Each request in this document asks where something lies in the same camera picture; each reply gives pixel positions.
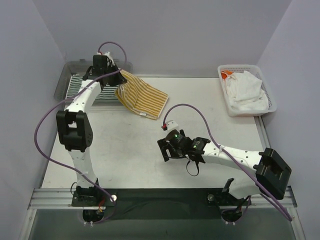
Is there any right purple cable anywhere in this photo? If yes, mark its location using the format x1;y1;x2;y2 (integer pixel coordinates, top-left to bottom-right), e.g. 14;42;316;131
162;103;293;223

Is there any aluminium frame rail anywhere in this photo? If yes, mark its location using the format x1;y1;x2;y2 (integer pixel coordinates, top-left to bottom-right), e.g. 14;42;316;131
27;117;298;210

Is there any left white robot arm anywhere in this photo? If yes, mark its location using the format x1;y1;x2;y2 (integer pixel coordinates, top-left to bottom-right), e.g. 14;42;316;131
56;52;127;192

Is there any yellow white striped towel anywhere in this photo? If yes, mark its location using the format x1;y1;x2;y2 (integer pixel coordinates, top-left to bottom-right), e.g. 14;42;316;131
115;70;169;120

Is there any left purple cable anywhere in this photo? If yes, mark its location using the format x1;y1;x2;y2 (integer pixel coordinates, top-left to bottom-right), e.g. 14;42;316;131
33;41;128;223

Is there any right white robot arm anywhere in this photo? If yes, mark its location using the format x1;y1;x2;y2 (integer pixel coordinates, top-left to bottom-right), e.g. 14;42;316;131
157;133;292;200

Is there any white towel in basket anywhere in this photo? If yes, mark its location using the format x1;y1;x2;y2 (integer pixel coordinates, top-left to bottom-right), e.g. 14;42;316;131
224;70;269;112

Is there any clear grey plastic container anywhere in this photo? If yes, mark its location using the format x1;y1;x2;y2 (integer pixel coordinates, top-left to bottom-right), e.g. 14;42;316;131
54;59;119;105

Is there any white plastic basket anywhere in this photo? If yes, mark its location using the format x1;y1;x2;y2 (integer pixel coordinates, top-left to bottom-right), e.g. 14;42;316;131
217;64;277;117

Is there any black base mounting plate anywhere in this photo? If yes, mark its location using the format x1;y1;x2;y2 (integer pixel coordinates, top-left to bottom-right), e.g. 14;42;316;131
71;188;249;207

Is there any purple cable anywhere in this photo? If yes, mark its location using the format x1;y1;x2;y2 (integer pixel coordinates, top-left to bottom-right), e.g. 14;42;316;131
162;103;293;223
33;41;128;223

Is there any green white striped towel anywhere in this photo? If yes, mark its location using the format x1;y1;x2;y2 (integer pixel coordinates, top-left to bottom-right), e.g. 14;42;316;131
66;74;121;101

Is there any orange cloth in basket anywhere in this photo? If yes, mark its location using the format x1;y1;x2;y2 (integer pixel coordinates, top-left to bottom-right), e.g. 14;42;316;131
220;70;233;81

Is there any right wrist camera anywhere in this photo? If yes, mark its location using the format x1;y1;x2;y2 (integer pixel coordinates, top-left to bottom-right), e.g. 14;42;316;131
162;120;186;145

